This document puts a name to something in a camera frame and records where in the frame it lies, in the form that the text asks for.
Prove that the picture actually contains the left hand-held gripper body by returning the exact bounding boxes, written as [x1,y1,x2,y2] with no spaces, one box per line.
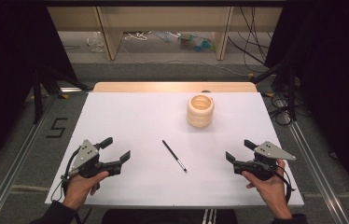
[68,139,122,179]

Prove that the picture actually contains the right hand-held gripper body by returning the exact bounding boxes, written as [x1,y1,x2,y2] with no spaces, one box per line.
[232,140,297,181]

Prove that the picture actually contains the black pen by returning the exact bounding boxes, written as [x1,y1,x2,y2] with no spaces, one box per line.
[161,139,188,173]

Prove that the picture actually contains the ribbed wooden pen holder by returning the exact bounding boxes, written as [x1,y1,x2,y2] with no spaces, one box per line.
[186,94,216,129]

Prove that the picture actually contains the person's left hand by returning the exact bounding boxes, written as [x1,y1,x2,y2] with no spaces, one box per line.
[62,170,110,211]

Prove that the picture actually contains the person's right hand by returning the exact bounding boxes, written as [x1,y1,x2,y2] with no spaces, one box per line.
[241,159,292,218]

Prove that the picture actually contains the white table cover sheet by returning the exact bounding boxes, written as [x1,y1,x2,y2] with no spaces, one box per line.
[45,91,305,209]

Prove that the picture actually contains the black metal stand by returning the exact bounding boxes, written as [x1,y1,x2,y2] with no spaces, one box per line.
[32,64,91,125]
[250,59,299,122]

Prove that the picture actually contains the black curtain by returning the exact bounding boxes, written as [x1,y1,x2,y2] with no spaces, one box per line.
[264,0,349,216]
[0,0,80,181]

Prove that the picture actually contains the clear plastic bag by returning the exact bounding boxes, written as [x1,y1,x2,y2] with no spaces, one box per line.
[86,31,106,53]

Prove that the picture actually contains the colourful plastic clutter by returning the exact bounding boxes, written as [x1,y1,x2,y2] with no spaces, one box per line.
[177,32,216,53]

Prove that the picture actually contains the light wooden shelf unit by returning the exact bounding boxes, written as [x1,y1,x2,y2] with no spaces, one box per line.
[47,6,284,62]

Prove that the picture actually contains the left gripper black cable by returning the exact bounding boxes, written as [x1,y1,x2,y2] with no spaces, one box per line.
[50,147,82,203]

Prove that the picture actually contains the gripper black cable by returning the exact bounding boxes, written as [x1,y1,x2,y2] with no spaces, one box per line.
[50,147,82,203]
[274,164,297,205]

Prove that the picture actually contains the black cable coil on floor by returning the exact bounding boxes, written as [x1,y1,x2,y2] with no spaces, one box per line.
[268,92,294,127]

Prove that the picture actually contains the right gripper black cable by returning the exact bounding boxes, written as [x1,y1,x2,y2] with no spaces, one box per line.
[274,164,297,205]

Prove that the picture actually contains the aluminium floor rail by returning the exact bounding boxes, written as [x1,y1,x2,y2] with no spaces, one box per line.
[0,92,59,224]
[274,92,349,224]

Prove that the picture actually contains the hanging black cables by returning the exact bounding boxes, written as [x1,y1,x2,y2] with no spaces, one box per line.
[227,6,273,75]

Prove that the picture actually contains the white coiled cord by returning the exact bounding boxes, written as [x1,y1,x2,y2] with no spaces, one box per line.
[123,31,152,42]

